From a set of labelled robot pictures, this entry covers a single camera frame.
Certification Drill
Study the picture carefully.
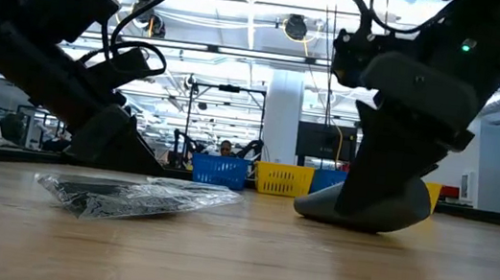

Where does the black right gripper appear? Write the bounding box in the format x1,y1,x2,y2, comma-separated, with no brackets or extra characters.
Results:
333,12,500,237

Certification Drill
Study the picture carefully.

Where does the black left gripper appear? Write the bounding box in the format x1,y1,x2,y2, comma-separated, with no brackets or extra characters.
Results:
0,18,182,179

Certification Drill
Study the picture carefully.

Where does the bagged dark round toiletry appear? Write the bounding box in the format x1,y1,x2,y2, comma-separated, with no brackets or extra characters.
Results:
30,159,245,241

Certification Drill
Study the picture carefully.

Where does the dark grey travel bottle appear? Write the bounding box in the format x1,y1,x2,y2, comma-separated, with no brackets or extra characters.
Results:
291,161,437,242

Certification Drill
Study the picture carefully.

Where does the yellow plastic basket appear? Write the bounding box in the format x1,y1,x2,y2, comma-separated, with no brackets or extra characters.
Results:
251,159,318,201
420,180,444,215

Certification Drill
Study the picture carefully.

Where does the blue plastic basket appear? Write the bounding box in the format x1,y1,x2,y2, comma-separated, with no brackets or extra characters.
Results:
309,167,349,199
188,151,252,193

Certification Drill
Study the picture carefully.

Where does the red box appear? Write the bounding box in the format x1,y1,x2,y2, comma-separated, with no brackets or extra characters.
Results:
440,185,462,200

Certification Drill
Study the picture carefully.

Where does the black monitor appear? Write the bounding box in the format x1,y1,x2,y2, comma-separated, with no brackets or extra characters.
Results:
295,120,360,165

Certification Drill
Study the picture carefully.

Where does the person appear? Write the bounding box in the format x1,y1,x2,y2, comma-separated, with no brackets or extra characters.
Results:
217,138,235,159

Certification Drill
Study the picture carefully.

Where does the yellow hanging cable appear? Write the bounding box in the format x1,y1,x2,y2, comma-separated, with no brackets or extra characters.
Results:
327,121,347,171

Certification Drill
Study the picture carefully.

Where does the white wall box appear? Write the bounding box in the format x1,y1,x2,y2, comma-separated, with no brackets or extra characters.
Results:
458,170,479,207

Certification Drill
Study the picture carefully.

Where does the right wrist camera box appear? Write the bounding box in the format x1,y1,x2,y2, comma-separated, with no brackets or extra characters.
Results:
328,25,391,94

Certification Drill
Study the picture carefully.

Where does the black background metal frame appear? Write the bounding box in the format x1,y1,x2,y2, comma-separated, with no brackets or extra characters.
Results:
179,79,269,162

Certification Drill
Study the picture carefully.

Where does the black ceiling cable reel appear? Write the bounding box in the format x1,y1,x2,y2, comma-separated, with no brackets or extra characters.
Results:
284,12,310,43
128,0,171,38

